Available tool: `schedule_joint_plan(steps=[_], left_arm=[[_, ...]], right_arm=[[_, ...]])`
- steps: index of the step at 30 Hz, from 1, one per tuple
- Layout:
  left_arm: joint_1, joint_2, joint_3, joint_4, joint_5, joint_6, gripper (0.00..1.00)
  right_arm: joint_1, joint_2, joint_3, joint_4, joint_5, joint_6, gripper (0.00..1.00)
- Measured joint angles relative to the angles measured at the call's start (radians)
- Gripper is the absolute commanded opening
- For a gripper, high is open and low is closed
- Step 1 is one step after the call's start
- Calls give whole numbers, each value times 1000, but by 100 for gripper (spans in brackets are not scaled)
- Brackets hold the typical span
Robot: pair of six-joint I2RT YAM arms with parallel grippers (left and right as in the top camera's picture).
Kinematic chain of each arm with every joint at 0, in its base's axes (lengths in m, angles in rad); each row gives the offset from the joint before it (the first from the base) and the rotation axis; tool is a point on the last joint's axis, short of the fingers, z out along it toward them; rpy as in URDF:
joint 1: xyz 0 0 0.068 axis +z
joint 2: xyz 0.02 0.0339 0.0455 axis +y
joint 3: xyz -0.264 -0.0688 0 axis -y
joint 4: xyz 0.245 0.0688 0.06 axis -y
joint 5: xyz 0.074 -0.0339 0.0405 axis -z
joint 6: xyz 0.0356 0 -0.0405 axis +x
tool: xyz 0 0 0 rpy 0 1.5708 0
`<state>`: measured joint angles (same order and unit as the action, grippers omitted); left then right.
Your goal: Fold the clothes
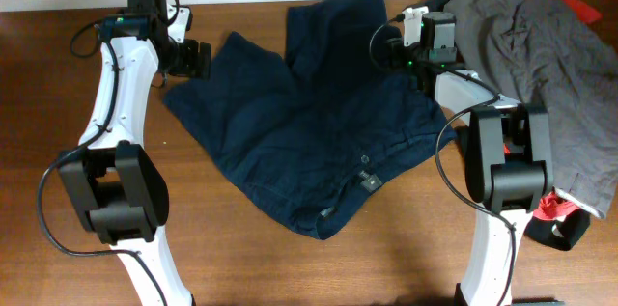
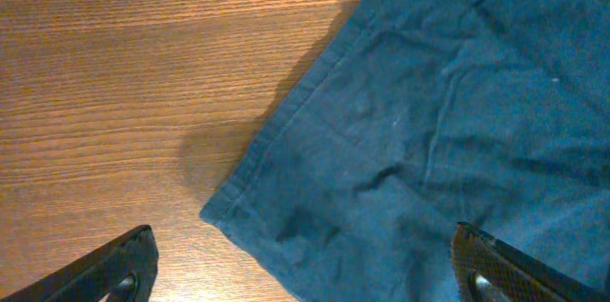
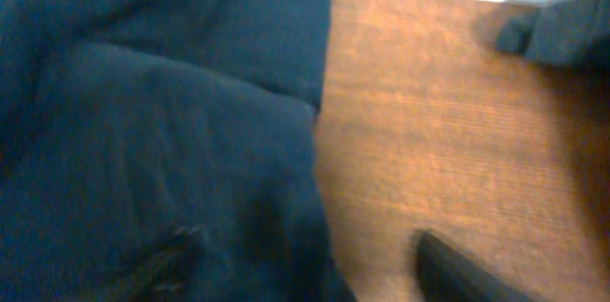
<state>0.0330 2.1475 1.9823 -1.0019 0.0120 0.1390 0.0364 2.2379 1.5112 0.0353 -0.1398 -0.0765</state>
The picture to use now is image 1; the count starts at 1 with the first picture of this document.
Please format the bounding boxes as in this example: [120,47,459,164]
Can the navy blue shorts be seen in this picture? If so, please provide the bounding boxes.
[164,0,455,240]

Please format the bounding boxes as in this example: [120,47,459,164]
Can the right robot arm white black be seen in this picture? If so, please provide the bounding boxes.
[389,6,553,306]

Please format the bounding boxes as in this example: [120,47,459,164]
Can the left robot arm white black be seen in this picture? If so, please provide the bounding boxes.
[52,0,211,305]

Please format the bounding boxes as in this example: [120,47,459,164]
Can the grey shorts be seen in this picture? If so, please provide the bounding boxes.
[441,0,618,220]

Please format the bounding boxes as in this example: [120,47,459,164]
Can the red and black garment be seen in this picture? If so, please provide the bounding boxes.
[456,0,604,252]

